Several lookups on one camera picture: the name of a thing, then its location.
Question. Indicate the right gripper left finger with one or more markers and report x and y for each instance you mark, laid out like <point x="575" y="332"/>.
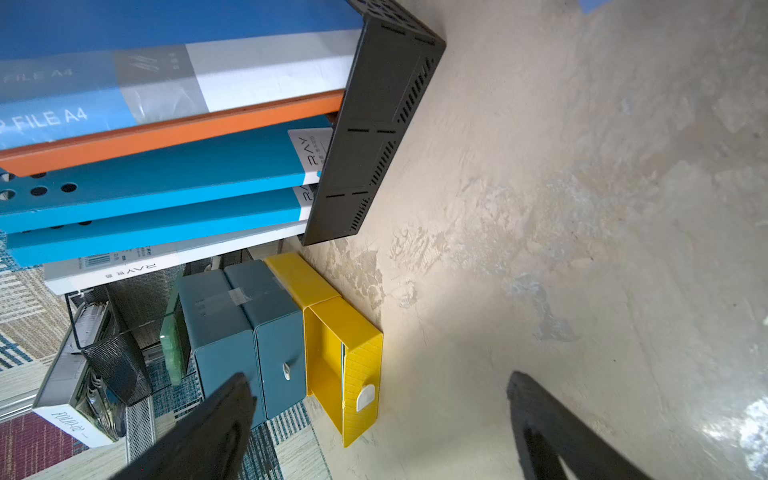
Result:
<point x="209" y="443"/>

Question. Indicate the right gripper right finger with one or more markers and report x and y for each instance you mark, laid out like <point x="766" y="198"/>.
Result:
<point x="551" y="440"/>

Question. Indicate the teal drawer cabinet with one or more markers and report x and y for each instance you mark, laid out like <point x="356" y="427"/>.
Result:
<point x="241" y="319"/>

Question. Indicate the yellow bottom drawer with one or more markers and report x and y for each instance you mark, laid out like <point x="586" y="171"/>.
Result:
<point x="343" y="349"/>

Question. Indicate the green book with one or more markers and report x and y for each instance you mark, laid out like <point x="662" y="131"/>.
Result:
<point x="173" y="335"/>

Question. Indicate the white FOLIO box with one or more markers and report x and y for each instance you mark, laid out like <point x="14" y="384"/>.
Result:
<point x="68" y="398"/>

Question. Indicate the white binder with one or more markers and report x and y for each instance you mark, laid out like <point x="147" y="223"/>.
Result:
<point x="91" y="271"/>

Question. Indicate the teal folder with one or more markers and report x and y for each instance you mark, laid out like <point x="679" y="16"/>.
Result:
<point x="219" y="185"/>

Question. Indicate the orange folder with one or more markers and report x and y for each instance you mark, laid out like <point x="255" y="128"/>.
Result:
<point x="43" y="158"/>

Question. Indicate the blue FILE A4 folder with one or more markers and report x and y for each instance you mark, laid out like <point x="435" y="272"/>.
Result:
<point x="75" y="68"/>

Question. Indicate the black mesh file organizer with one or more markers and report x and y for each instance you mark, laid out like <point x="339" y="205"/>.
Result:
<point x="396" y="58"/>

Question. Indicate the black wire shelf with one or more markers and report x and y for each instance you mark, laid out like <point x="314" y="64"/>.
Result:
<point x="136" y="308"/>

